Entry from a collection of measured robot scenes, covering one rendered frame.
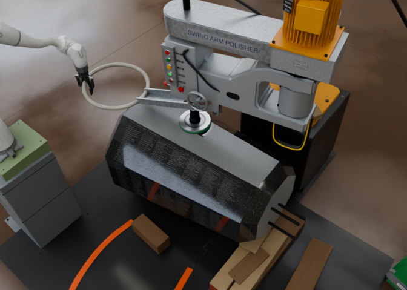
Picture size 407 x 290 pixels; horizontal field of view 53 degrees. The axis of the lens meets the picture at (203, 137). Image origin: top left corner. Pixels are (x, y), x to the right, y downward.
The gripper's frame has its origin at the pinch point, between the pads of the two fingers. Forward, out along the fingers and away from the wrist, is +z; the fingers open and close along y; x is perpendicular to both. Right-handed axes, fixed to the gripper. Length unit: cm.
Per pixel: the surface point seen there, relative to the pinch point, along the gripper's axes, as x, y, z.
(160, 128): -27, 64, -4
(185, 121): -20, 80, -7
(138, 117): -19.1, 46.0, -2.0
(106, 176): -20, 9, 82
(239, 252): -77, 132, 53
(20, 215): -92, -18, 35
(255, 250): -74, 142, 51
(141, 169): -50, 56, 16
